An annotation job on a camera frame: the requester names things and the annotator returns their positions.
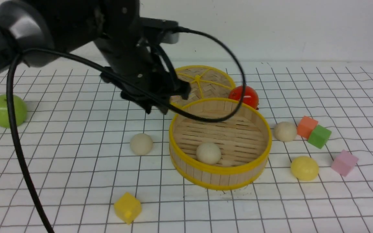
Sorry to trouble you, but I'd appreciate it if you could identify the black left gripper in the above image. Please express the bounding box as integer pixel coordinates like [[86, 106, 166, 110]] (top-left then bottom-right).
[[95, 0, 191, 115]]

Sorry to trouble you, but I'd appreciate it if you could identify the white bun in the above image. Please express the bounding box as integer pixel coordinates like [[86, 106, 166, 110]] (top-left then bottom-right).
[[196, 142, 222, 165], [129, 134, 153, 155], [273, 121, 297, 142]]

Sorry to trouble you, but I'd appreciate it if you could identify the white bun front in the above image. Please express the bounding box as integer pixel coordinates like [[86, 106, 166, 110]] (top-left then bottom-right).
[[196, 142, 222, 165]]

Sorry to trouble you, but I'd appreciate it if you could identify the yellow bun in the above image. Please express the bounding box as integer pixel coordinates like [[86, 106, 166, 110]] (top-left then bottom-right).
[[290, 156, 319, 181]]

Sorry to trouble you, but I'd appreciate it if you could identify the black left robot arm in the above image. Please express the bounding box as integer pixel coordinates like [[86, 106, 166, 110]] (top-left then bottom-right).
[[0, 0, 191, 114]]

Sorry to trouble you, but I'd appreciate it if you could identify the bamboo steamer lid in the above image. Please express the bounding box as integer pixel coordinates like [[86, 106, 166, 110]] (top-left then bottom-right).
[[171, 65, 236, 108]]

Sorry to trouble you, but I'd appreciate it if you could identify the bamboo steamer tray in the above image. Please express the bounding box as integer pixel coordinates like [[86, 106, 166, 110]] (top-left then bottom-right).
[[169, 104, 272, 190]]

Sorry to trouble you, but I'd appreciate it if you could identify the red tomato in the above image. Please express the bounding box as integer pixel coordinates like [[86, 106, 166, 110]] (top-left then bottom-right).
[[228, 86, 259, 110]]

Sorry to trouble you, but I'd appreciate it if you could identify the checkered white tablecloth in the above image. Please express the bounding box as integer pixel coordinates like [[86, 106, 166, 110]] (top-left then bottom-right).
[[14, 61, 373, 233]]

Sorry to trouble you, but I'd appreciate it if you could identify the yellow cube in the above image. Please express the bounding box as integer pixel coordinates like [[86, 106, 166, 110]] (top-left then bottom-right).
[[113, 192, 142, 225]]

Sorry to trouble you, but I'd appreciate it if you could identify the orange cube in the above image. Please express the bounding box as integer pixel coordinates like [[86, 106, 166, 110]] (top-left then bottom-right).
[[297, 116, 318, 139]]

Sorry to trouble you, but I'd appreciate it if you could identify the green cube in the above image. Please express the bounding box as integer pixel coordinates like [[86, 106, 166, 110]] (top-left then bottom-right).
[[307, 125, 332, 149]]

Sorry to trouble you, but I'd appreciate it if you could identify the green apple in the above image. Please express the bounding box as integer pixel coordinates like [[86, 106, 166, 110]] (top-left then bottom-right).
[[0, 94, 27, 128]]

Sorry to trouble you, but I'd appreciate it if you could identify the pink cube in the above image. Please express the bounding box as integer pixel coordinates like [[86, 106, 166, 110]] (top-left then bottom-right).
[[331, 150, 359, 177]]

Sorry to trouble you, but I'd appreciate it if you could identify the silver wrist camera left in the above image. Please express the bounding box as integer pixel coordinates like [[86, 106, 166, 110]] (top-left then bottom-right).
[[140, 18, 179, 45]]

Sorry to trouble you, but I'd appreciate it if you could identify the black cable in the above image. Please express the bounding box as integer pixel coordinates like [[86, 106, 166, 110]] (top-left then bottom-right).
[[6, 26, 247, 233]]

